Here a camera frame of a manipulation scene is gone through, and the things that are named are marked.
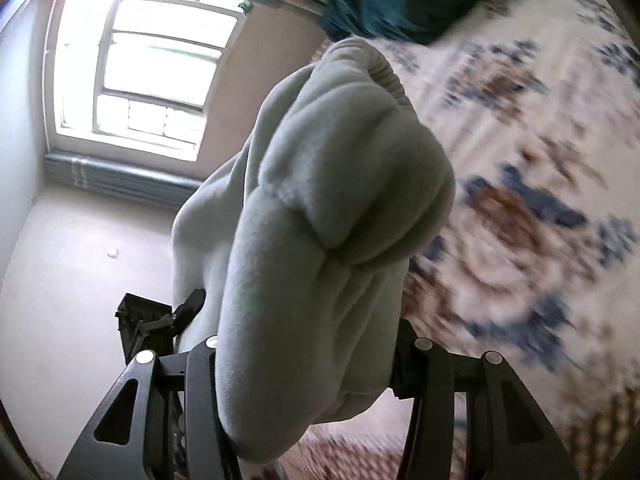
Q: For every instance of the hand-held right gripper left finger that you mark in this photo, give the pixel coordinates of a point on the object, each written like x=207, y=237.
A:
x=202, y=375

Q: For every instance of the white framed window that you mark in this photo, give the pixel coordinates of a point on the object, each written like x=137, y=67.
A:
x=150, y=60

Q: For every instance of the white wall outlet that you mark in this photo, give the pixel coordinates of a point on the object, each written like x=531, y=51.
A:
x=113, y=253

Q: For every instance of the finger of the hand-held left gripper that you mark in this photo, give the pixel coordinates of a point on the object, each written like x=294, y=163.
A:
x=190, y=310

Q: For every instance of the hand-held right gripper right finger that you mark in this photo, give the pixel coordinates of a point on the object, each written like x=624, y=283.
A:
x=425, y=360

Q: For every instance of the grey wall radiator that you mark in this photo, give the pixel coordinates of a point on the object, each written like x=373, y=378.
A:
x=120, y=177

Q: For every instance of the patterned red carpet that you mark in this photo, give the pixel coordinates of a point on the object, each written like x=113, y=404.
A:
x=345, y=455

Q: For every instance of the light grey fleece pants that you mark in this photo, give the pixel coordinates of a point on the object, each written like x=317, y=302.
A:
x=325, y=210

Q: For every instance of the floral printed blanket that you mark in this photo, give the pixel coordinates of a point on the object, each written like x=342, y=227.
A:
x=525, y=185

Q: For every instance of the dark teal garment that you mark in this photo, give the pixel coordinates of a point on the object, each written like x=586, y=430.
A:
x=400, y=0

